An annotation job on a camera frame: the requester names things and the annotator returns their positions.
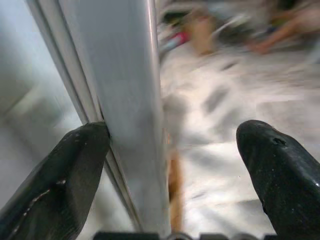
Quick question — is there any grey fridge door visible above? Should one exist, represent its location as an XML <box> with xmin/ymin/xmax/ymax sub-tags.
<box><xmin>26</xmin><ymin>0</ymin><xmax>173</xmax><ymax>233</ymax></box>

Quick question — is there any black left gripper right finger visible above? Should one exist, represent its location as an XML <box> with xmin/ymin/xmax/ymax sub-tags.
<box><xmin>235</xmin><ymin>119</ymin><xmax>320</xmax><ymax>240</ymax></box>

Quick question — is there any brown paper bag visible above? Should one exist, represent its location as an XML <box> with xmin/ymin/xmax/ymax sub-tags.
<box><xmin>188</xmin><ymin>12</ymin><xmax>221</xmax><ymax>57</ymax></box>

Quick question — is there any person sitting on floor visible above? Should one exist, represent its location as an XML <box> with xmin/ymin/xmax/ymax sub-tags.
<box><xmin>247</xmin><ymin>0</ymin><xmax>320</xmax><ymax>55</ymax></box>

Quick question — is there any pink and blue packet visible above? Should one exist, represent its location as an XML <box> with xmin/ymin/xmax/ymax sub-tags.
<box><xmin>163</xmin><ymin>31</ymin><xmax>191</xmax><ymax>52</ymax></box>

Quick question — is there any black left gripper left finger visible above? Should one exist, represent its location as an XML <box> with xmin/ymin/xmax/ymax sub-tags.
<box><xmin>0</xmin><ymin>121</ymin><xmax>111</xmax><ymax>240</ymax></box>

